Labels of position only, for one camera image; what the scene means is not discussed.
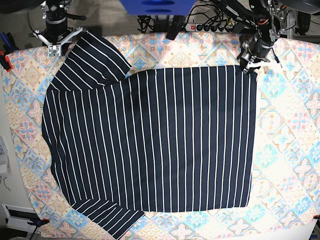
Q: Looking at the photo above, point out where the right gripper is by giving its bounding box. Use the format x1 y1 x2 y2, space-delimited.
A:
32 19 83 57

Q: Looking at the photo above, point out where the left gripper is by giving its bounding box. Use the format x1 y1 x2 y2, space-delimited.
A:
240 38 274 74

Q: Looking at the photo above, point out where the navy white striped T-shirt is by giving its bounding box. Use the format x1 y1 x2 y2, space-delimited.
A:
41 33 257 239

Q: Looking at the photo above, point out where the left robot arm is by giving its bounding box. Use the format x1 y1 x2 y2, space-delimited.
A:
216 0 287 74

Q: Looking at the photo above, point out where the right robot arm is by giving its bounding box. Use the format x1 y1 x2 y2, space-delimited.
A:
32 0 87 57

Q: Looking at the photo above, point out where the orange black clamp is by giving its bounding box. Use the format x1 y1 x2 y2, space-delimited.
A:
27 218 50 235
0 32 19 72

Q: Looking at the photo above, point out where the white power strip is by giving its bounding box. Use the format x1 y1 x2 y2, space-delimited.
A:
184 23 232 33

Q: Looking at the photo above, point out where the black remote control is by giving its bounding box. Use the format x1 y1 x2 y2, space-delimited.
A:
165 15 186 41

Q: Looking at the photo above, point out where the patterned pastel tablecloth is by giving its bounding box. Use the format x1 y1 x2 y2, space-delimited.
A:
0 33 320 240

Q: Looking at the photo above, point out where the white box at left edge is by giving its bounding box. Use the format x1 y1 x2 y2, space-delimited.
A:
0 136 11 177

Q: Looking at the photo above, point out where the white vent panel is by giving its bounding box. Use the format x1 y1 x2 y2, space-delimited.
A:
1 203 38 233

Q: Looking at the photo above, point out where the orange black clamp bottom left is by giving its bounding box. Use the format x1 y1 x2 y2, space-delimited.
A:
27 218 50 235

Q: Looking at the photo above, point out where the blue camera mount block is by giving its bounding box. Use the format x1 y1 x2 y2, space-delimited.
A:
120 0 196 16

